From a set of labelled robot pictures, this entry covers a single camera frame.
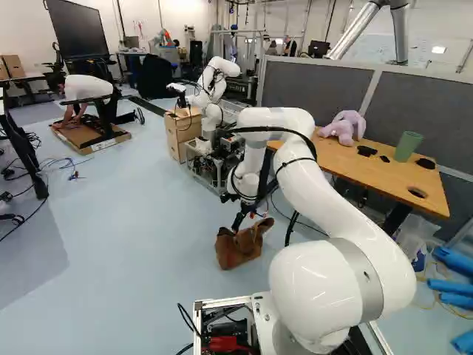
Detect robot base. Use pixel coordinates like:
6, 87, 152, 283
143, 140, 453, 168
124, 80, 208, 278
191, 291, 391, 355

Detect stacked cardboard boxes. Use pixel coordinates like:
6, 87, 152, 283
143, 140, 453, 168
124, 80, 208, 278
163, 107, 204, 164

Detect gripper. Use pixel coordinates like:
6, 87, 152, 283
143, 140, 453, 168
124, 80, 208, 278
229, 198, 260, 234

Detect black table frame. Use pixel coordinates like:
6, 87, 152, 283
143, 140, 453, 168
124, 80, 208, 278
59, 91, 123, 142

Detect purple plush toy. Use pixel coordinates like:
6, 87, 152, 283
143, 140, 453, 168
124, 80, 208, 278
318, 109, 368, 146

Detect wooden table with black legs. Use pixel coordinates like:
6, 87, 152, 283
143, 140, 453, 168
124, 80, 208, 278
265, 124, 452, 241

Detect person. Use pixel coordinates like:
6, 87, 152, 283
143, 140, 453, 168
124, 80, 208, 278
51, 74, 146, 130

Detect blue glove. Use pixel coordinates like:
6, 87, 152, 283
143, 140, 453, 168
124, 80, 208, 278
426, 245, 473, 308

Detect large black screen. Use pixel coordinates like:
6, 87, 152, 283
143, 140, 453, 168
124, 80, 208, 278
44, 0, 111, 62

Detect green plastic cup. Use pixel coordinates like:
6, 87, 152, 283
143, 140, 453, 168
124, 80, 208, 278
392, 130, 425, 163

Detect grey office partition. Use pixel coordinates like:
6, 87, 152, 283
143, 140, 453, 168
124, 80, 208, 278
259, 54, 473, 208

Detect white robot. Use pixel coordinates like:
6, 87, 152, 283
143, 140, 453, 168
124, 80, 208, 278
166, 55, 247, 194

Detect clear plastic bag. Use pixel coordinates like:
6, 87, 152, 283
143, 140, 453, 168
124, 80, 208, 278
395, 213, 439, 273

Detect black desk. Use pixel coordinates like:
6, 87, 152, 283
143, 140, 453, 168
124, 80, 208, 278
0, 72, 50, 201

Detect brown fabric bag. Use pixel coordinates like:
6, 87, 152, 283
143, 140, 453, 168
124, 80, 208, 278
215, 217, 276, 271

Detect flat cardboard sheet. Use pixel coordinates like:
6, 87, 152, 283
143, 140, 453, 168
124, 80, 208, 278
49, 117, 132, 156

